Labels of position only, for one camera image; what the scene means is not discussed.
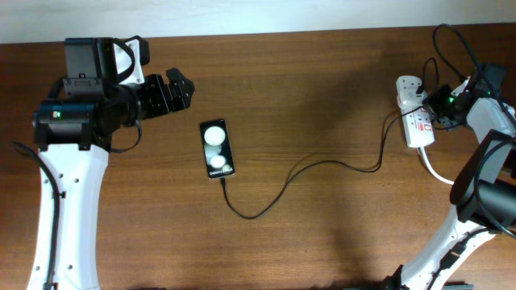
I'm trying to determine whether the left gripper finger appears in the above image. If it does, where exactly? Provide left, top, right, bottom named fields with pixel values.
left=165, top=68, right=195, bottom=97
left=169, top=82, right=192, bottom=111

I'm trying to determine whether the black charging cable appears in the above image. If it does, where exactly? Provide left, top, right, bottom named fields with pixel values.
left=219, top=56, right=440, bottom=221

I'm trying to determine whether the black smartphone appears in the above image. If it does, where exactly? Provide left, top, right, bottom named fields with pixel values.
left=199, top=118, right=235, bottom=179

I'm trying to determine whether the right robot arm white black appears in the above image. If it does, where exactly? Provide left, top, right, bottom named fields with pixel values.
left=381, top=63, right=515, bottom=289

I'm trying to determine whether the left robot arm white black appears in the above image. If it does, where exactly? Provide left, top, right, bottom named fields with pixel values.
left=28, top=36, right=195, bottom=289

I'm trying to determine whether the white charger plug adapter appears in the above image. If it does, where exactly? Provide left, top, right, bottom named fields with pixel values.
left=397, top=90, right=427, bottom=110

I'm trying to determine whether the white power strip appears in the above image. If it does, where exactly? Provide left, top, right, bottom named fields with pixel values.
left=396, top=76, right=435, bottom=148

